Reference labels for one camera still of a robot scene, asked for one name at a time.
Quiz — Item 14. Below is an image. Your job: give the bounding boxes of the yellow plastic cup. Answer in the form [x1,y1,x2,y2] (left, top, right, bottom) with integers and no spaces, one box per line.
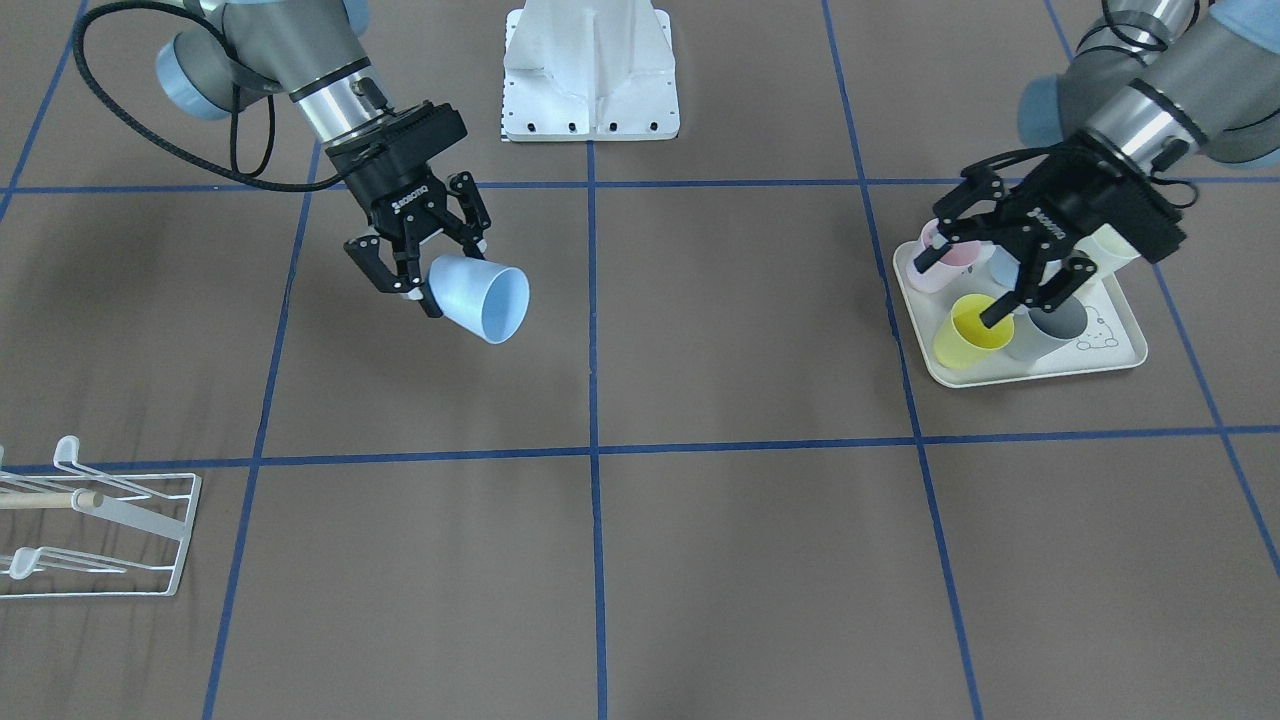
[931,293,1016,370]

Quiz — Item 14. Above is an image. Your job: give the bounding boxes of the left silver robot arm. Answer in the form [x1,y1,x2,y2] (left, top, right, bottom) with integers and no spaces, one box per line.
[914,1,1279,327]

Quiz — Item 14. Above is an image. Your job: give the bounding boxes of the cream plastic tray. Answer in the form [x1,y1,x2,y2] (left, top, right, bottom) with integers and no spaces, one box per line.
[892,241,1149,389]

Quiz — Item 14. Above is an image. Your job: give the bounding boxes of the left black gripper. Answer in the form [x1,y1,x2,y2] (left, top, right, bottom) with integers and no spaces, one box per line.
[915,140,1187,327]

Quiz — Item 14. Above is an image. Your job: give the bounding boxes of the grey plastic cup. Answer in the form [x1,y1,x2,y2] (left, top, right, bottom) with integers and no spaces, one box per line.
[1004,299,1088,363]

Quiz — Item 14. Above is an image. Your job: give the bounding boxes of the white wire cup rack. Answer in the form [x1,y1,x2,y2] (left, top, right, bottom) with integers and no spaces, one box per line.
[3,436,204,600]

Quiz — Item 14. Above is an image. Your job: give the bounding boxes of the light blue plastic cup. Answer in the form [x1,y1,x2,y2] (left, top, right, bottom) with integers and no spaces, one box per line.
[428,255,531,345]

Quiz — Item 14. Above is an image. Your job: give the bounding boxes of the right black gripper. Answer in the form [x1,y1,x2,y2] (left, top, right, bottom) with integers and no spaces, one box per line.
[325,102,492,318]

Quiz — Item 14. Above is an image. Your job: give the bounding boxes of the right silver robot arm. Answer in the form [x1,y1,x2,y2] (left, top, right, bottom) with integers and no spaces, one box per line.
[155,1,492,316]

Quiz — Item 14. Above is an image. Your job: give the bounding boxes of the pale cream plastic cup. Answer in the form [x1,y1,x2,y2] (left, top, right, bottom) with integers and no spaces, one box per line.
[1075,224,1140,281]

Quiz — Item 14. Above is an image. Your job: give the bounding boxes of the pink plastic cup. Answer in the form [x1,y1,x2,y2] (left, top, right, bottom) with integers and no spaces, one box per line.
[905,219,982,293]

